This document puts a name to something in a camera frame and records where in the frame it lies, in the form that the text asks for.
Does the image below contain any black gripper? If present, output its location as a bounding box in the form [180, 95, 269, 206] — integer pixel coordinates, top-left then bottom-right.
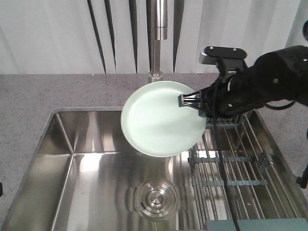
[178, 66, 267, 118]

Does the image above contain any mint green round plate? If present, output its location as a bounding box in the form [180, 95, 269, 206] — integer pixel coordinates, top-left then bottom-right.
[121, 81, 206, 157]

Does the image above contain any stainless steel gooseneck faucet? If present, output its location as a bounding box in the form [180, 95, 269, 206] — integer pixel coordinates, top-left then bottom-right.
[147, 0, 168, 83]

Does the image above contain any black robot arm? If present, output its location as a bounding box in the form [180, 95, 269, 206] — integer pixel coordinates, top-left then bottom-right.
[178, 45, 308, 118]

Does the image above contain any round steel sink drain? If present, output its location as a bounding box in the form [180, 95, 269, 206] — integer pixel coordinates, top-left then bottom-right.
[126, 180, 180, 221]

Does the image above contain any stainless steel sink basin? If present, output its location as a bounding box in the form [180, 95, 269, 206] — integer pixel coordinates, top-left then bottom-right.
[2, 108, 201, 231]

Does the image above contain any white pleated curtain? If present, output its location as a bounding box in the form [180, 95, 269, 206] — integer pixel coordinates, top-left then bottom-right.
[0, 0, 308, 74]

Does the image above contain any teal wire dish rack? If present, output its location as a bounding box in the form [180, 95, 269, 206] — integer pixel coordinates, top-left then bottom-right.
[188, 111, 308, 231]

